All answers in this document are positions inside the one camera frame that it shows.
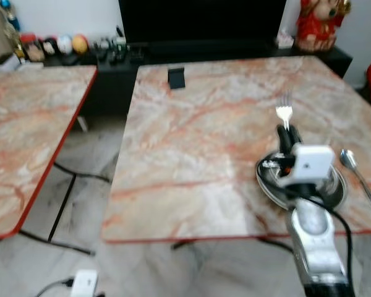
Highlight silver metal fork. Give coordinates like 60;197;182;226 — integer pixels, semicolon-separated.
275;93;294;131

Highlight round steel plate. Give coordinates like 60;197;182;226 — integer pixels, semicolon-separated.
255;148;348;210

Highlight silver metal spoon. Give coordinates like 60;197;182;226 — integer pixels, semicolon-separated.
339;148;371;216

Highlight red gold figurine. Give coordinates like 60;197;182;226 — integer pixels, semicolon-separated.
296;0;352;51

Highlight small black stand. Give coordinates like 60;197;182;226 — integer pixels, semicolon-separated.
168;67;186;89

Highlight black television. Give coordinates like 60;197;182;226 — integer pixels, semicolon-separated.
119;0;288;45

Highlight orange decorative egg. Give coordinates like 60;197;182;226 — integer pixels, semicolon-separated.
72;34;88;54

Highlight white decorative egg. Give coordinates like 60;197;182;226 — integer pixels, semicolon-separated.
57;34;73;55

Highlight small dark doll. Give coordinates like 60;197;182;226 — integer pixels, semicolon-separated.
42;37;58;58

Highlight red lidded jar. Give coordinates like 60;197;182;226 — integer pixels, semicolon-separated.
20;34;38;61

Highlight blue figurine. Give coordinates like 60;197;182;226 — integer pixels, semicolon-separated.
0;0;20;32

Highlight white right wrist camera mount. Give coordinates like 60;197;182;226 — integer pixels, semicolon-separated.
279;144;335;188

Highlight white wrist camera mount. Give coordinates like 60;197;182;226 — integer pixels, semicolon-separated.
279;144;335;188
70;270;98;297

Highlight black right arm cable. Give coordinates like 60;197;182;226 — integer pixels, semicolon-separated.
255;157;354;291

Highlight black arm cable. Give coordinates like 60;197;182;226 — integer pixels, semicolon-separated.
255;157;354;291
34;278;72;297

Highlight black table base frame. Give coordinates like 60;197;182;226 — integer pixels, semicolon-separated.
17;161;112;256

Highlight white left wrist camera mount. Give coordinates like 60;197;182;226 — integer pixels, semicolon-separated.
70;270;98;297

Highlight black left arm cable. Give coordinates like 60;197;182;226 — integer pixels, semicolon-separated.
34;278;72;297

